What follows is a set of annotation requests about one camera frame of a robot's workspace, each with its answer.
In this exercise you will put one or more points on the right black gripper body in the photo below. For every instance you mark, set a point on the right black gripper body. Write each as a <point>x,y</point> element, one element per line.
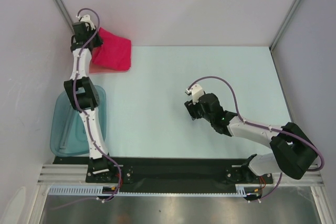
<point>196,111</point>

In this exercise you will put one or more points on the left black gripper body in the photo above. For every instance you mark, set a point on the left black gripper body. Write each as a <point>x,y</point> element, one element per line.
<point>96,41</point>

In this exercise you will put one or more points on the red t shirt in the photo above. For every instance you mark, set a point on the red t shirt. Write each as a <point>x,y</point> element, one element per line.
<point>114,54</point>

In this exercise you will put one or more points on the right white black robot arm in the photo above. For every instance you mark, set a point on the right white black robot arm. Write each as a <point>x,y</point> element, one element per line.
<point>291,151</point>

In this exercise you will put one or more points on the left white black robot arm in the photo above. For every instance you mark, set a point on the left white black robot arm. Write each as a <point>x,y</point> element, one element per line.
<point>84,98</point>

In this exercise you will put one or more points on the folded salmon pink t shirt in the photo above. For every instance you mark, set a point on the folded salmon pink t shirt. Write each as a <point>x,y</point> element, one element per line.
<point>105,70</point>

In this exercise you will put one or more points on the teal transparent plastic bin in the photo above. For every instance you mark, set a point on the teal transparent plastic bin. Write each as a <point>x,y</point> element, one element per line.
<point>68,135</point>

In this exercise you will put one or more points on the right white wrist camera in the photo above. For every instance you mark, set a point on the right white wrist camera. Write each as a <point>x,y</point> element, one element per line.
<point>195,91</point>

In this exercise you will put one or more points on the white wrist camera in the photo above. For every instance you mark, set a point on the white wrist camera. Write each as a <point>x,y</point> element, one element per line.
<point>87,20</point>
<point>195,91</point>

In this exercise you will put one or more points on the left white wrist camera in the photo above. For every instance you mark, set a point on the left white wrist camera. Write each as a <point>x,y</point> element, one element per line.
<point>87,20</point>

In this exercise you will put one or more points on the left aluminium frame post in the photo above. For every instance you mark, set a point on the left aluminium frame post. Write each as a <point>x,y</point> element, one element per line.
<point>57,1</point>

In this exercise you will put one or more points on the aluminium frame post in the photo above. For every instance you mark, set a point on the aluminium frame post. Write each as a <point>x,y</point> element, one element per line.
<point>285,24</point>
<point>57,1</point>

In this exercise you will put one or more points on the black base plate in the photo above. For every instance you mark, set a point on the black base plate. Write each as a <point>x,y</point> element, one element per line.
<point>178,175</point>

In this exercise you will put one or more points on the white slotted cable duct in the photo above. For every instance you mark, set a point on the white slotted cable duct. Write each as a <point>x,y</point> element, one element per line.
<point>106,191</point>

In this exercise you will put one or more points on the right aluminium frame post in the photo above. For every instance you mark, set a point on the right aluminium frame post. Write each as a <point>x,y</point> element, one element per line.
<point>285,24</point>

